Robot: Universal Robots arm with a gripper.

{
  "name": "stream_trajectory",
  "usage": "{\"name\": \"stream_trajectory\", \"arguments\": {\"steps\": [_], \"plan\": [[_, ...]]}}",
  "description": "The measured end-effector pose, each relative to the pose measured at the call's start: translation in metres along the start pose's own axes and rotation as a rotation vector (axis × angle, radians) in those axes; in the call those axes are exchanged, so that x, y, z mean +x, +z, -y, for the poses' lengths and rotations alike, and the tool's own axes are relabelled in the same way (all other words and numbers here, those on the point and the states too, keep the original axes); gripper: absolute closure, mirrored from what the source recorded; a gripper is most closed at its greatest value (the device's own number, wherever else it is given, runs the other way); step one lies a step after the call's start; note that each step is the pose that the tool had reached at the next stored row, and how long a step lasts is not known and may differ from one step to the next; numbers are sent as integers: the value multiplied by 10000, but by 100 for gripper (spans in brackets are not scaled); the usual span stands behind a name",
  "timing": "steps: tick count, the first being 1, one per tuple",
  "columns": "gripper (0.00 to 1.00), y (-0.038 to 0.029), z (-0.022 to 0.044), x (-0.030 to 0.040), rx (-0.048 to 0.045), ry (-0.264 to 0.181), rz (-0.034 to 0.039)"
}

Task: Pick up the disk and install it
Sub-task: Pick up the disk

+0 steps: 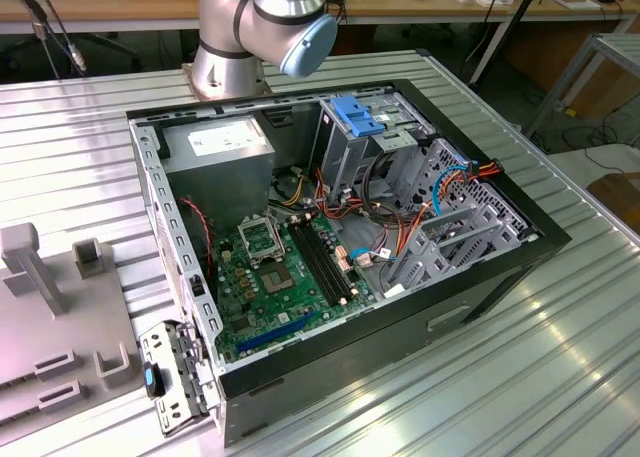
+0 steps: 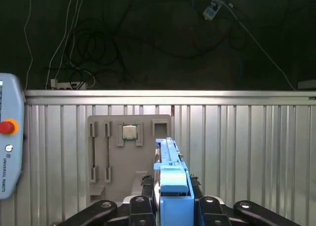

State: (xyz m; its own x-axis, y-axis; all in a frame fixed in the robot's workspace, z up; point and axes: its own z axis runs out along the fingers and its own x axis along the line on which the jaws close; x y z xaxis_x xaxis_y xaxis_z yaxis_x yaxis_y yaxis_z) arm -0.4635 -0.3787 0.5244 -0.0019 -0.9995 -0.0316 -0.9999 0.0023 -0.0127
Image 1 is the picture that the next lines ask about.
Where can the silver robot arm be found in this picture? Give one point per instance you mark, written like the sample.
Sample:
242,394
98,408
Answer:
225,72

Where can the grey disk bay cage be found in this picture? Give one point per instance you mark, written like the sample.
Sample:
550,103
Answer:
500,212

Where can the black RAM slot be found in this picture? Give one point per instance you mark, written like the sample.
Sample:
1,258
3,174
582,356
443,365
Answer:
311,262
325,257

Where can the grey optical drive cage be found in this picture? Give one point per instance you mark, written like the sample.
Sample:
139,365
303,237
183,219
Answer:
345,157

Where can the CPU socket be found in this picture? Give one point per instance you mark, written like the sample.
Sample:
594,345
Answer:
275,279

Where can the green motherboard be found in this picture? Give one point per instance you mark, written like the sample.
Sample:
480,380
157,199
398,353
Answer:
300,307

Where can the grey power supply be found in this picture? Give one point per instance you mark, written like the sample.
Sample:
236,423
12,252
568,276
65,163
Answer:
220,177

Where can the blue drive latch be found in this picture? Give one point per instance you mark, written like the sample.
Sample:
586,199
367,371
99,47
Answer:
355,112

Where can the blue expansion slot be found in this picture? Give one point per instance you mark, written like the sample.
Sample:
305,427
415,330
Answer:
275,333

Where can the black open PC case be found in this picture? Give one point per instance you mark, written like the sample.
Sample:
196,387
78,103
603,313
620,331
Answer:
380,342

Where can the black blue latch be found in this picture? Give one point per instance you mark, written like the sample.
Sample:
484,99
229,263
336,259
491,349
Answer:
154,379

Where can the grey metal slot retainer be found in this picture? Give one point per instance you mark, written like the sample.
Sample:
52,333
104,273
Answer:
175,402

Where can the grey parts rack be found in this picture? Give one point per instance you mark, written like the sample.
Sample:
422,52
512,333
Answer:
75,317

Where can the wooden desk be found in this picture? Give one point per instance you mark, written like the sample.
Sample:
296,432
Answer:
125,7

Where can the brown cardboard box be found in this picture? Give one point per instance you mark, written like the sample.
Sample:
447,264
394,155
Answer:
617,197

